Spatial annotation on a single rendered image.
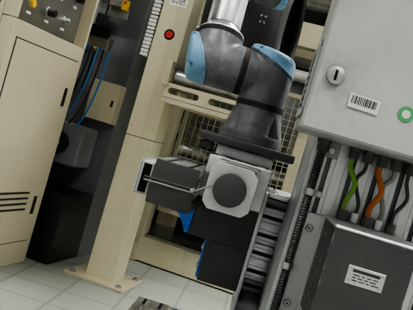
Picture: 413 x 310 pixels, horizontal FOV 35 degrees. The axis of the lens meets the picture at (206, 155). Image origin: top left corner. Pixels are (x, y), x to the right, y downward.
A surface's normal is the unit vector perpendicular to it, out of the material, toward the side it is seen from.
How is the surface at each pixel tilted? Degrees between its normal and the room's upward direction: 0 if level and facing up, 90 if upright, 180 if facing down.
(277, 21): 91
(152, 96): 90
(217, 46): 69
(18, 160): 90
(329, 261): 90
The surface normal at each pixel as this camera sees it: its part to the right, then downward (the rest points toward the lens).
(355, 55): -0.04, 0.04
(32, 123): 0.93, 0.28
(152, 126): -0.24, -0.04
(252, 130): 0.04, -0.27
